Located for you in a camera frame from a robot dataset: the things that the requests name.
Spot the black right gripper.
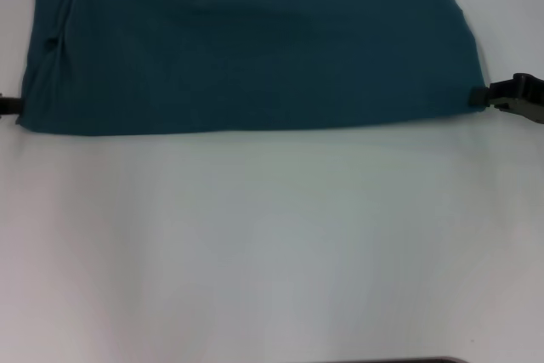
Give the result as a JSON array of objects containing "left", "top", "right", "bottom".
[{"left": 468, "top": 72, "right": 544, "bottom": 122}]

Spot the teal t-shirt with cream print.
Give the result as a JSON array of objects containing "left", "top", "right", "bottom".
[{"left": 15, "top": 0, "right": 488, "bottom": 138}]

